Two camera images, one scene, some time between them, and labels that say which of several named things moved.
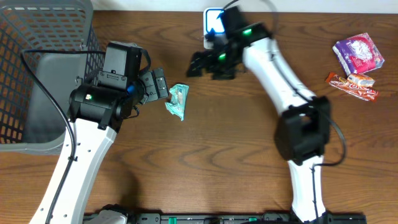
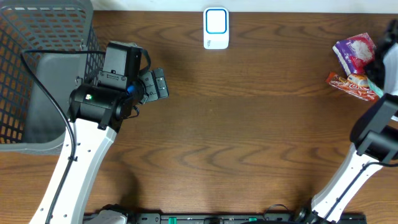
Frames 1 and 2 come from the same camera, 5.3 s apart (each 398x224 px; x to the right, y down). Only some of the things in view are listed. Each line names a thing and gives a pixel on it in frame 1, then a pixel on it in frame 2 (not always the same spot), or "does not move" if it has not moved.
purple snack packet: x=359 y=53 does not move
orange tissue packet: x=360 y=79 does not move
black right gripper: x=196 y=60 → x=372 y=70
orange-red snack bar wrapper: x=369 y=94 does not move
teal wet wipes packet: x=176 y=106 → x=374 y=88
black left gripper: x=152 y=87 does not move
